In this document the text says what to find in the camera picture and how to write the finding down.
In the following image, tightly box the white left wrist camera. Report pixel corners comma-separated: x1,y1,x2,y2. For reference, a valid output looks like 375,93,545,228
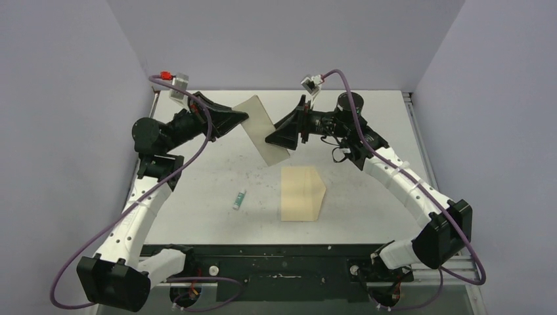
160,71,189,102

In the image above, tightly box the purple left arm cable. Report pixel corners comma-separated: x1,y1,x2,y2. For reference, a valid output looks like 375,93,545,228
49,74,244,313

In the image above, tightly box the cream paper envelope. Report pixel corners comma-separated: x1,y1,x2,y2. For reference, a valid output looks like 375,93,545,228
280,166,326,222

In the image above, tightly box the tan letter paper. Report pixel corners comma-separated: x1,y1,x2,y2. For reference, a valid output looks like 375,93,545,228
233,95,290,167

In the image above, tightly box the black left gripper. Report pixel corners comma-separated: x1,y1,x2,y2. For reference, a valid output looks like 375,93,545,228
163,92,248,154

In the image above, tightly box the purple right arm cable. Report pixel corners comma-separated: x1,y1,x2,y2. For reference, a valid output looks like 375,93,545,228
322,69,487,312

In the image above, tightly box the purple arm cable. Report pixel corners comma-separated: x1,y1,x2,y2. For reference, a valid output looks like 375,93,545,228
49,74,244,313
322,69,487,312

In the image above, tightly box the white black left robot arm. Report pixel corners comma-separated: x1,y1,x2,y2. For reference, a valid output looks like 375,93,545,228
76,92,249,312

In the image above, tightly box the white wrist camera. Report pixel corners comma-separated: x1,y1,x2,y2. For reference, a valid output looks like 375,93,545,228
300,75,324,95
160,71,189,102

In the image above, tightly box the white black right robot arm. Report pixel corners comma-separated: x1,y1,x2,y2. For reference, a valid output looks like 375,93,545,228
265,93,472,281

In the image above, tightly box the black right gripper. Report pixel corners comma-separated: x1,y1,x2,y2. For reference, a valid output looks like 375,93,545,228
265,96,348,151

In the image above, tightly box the green white glue stick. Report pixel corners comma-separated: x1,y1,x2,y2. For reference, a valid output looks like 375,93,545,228
233,190,246,210

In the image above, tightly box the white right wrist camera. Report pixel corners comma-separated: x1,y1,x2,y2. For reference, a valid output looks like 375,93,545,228
300,75,324,95

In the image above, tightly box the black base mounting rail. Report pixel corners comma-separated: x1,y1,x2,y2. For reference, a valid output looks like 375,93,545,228
167,244,414,307

